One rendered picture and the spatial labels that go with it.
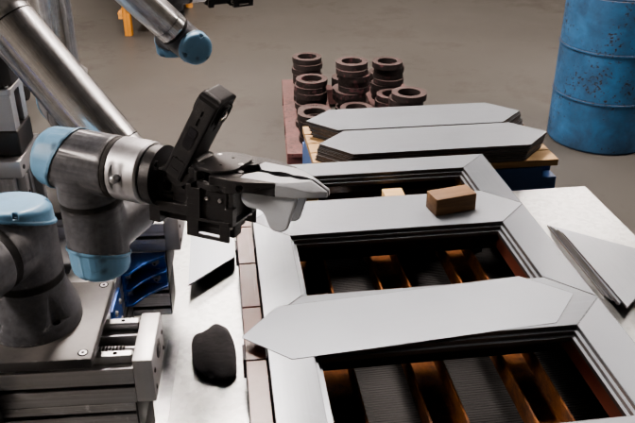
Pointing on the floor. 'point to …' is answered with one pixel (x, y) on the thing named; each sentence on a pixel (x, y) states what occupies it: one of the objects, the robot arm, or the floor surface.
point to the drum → (596, 69)
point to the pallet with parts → (340, 92)
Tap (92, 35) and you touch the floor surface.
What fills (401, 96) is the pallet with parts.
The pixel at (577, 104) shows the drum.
